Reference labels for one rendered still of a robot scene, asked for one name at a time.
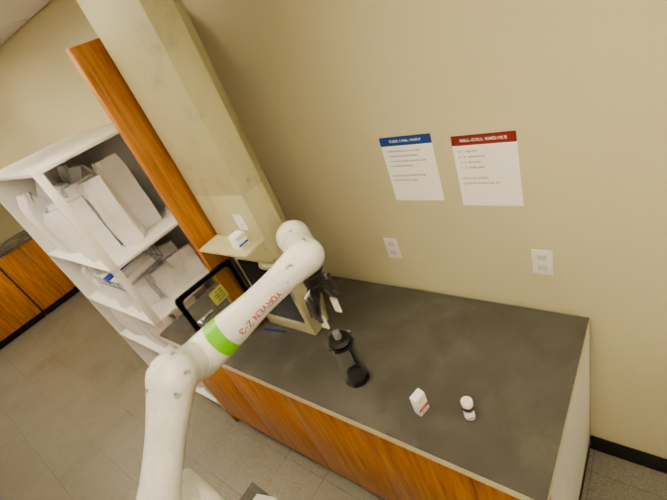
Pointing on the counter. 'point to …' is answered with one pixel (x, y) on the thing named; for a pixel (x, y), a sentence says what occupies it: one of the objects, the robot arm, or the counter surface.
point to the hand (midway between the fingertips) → (330, 313)
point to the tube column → (178, 91)
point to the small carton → (238, 240)
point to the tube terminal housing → (260, 214)
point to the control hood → (257, 249)
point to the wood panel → (144, 143)
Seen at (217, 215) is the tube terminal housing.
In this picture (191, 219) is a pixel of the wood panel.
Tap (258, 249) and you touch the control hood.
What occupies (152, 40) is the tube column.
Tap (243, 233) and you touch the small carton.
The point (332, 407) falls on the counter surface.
